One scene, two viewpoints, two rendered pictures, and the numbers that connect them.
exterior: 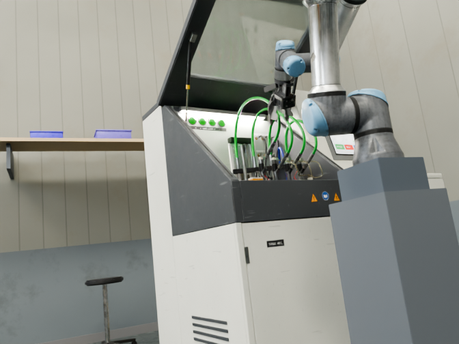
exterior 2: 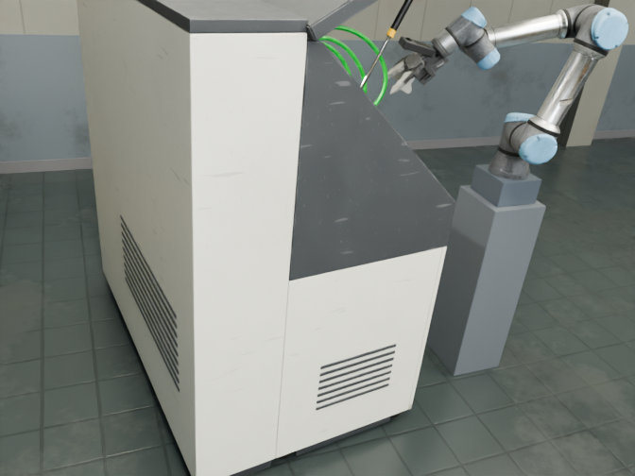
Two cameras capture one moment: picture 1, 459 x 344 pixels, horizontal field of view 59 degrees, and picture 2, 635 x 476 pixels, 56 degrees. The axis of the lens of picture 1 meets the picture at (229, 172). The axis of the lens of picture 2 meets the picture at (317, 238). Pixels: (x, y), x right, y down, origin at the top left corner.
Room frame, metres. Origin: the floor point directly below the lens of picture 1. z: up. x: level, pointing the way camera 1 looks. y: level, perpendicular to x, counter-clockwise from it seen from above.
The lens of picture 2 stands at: (1.89, 1.74, 1.72)
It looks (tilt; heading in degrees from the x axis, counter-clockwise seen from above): 29 degrees down; 271
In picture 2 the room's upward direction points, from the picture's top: 6 degrees clockwise
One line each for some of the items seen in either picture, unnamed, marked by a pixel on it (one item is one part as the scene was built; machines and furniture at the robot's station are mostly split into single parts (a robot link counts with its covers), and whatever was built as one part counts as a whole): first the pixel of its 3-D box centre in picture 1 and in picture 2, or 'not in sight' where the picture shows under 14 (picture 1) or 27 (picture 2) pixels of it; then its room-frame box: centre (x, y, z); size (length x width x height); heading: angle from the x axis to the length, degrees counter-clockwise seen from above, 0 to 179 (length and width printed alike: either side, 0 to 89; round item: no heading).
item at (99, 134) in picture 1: (113, 138); not in sight; (3.76, 1.08, 1.87); 0.33 x 0.23 x 0.11; 115
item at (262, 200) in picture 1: (300, 198); not in sight; (1.71, -0.28, 0.87); 0.62 x 0.04 x 0.16; 123
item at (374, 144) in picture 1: (376, 148); (511, 160); (1.23, -0.46, 0.95); 0.15 x 0.15 x 0.10
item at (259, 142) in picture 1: (265, 153); not in sight; (2.26, -0.22, 1.20); 0.13 x 0.03 x 0.31; 123
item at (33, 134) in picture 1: (46, 138); not in sight; (3.51, 1.60, 1.86); 0.27 x 0.19 x 0.09; 115
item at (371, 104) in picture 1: (367, 112); (519, 131); (1.23, -0.45, 1.07); 0.13 x 0.12 x 0.14; 99
